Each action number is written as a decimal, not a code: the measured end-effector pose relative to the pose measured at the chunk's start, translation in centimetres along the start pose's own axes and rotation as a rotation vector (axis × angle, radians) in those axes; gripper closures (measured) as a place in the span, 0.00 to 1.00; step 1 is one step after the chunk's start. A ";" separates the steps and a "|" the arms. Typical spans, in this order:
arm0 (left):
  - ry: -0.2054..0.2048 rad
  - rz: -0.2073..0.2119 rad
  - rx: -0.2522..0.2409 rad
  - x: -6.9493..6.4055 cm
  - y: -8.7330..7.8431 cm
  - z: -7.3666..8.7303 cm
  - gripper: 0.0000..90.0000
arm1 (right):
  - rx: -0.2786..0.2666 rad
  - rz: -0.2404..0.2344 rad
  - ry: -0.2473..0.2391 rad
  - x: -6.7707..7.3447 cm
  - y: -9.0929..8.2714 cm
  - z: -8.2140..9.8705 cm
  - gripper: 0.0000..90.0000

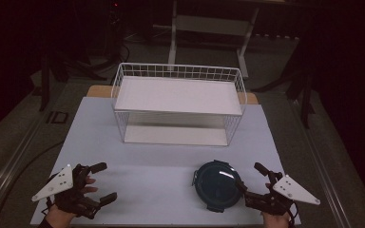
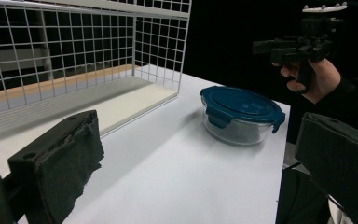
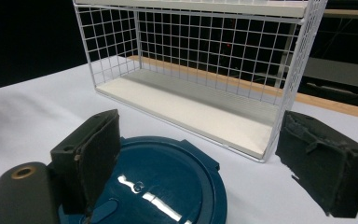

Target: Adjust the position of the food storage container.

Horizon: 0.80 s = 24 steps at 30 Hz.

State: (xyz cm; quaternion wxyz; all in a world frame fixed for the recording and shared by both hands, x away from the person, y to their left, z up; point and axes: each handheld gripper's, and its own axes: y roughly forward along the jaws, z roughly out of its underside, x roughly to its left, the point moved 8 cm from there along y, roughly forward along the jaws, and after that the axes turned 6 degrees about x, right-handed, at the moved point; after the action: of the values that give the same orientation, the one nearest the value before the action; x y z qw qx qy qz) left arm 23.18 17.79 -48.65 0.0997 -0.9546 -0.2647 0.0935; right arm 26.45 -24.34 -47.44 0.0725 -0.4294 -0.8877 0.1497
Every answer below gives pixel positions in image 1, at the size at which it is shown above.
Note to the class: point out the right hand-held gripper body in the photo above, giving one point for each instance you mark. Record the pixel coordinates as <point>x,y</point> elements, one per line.
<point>293,190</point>

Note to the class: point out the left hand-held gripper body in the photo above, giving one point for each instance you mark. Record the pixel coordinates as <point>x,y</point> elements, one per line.
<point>57,185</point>

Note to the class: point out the dark teal round lidded container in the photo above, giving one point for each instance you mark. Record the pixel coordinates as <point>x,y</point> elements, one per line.
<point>217,185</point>

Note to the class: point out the person's left hand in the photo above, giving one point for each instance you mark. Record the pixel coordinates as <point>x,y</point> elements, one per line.
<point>58,218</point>

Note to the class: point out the person's right hand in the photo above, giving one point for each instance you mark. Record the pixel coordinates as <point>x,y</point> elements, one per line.
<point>276,221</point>

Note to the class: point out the white table mat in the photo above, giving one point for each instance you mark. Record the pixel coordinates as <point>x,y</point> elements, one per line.
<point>158,177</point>

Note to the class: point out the black square floor box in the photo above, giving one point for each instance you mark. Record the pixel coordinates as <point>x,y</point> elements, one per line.
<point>57,117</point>

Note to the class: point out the black metal stand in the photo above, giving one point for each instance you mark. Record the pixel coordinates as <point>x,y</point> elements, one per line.
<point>304,91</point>
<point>46,79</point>

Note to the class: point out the metal floor rail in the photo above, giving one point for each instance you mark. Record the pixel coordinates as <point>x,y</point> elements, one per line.
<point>320,164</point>
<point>9,164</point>

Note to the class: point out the white metal desk frame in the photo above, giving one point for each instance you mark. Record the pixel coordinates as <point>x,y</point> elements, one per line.
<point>209,25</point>

